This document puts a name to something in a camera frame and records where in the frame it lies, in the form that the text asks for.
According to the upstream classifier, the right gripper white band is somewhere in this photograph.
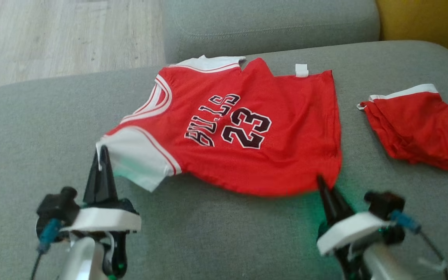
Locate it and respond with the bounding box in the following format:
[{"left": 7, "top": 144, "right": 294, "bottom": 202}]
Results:
[{"left": 317, "top": 175, "right": 394, "bottom": 256}]

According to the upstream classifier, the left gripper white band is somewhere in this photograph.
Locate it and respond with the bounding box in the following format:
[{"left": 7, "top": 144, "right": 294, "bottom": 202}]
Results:
[{"left": 61, "top": 145, "right": 142, "bottom": 234}]

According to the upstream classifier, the red Bulls 23 jersey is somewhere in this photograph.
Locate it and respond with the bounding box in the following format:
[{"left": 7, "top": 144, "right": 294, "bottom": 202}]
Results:
[{"left": 96, "top": 55, "right": 343, "bottom": 197}]

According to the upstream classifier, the red basketball shorts white trim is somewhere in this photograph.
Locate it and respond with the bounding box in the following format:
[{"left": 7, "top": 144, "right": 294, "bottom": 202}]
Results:
[{"left": 356, "top": 84, "right": 448, "bottom": 172}]

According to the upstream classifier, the large grey sofa seat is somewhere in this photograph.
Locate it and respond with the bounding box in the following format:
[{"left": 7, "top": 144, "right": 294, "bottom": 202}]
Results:
[{"left": 0, "top": 40, "right": 448, "bottom": 280}]

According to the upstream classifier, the small grey sofa cushion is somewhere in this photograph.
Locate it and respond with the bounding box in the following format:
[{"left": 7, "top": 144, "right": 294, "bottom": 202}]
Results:
[{"left": 161, "top": 0, "right": 381, "bottom": 65}]

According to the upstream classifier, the yellow upholstered furniture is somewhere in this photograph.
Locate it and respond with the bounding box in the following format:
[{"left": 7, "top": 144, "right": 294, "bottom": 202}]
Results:
[{"left": 376, "top": 0, "right": 448, "bottom": 71}]

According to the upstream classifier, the left camera cable blue plug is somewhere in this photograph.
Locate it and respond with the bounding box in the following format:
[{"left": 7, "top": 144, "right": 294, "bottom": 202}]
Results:
[{"left": 30, "top": 219, "right": 63, "bottom": 280}]

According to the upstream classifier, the camera cable blue plug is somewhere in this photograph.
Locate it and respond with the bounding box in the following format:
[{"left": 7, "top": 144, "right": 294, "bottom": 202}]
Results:
[
  {"left": 389, "top": 210, "right": 448, "bottom": 280},
  {"left": 30, "top": 219, "right": 63, "bottom": 280}
]

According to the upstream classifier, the right camera cable blue plug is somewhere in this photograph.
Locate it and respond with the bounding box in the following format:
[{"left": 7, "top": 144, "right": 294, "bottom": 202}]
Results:
[{"left": 389, "top": 210, "right": 448, "bottom": 280}]

